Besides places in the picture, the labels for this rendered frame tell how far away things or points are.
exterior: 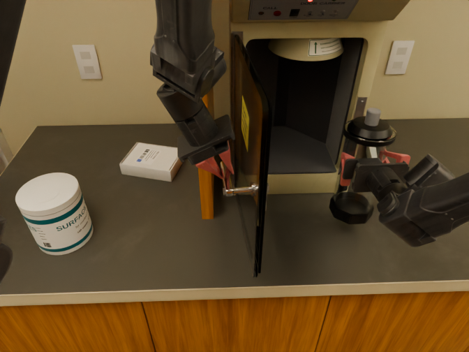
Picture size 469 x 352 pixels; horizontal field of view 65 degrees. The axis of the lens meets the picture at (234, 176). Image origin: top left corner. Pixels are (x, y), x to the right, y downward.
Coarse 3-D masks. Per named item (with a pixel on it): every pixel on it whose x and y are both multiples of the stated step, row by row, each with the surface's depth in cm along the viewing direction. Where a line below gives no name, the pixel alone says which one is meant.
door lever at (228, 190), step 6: (222, 162) 69; (222, 168) 68; (222, 174) 67; (228, 174) 66; (228, 180) 65; (228, 186) 64; (240, 186) 64; (246, 186) 64; (252, 186) 63; (228, 192) 63; (234, 192) 64; (240, 192) 64; (246, 192) 64; (252, 192) 64
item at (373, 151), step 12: (348, 132) 76; (348, 144) 78; (360, 144) 75; (360, 156) 77; (372, 156) 76; (384, 156) 78; (336, 180) 86; (336, 192) 86; (348, 192) 83; (360, 192) 81; (336, 204) 87; (348, 204) 84; (360, 204) 83; (372, 204) 86
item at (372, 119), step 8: (368, 112) 75; (376, 112) 74; (352, 120) 78; (360, 120) 78; (368, 120) 76; (376, 120) 75; (384, 120) 78; (352, 128) 77; (360, 128) 75; (368, 128) 75; (376, 128) 75; (384, 128) 75; (360, 136) 75; (368, 136) 74; (376, 136) 74; (384, 136) 74
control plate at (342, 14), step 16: (256, 0) 63; (272, 0) 63; (288, 0) 64; (304, 0) 64; (320, 0) 64; (352, 0) 64; (256, 16) 68; (272, 16) 69; (288, 16) 69; (304, 16) 69; (320, 16) 69; (336, 16) 69
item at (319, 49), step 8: (272, 40) 85; (280, 40) 82; (288, 40) 80; (296, 40) 79; (304, 40) 79; (312, 40) 79; (320, 40) 79; (328, 40) 79; (336, 40) 81; (272, 48) 84; (280, 48) 82; (288, 48) 81; (296, 48) 80; (304, 48) 79; (312, 48) 79; (320, 48) 79; (328, 48) 80; (336, 48) 81; (280, 56) 82; (288, 56) 81; (296, 56) 80; (304, 56) 80; (312, 56) 80; (320, 56) 80; (328, 56) 80; (336, 56) 82
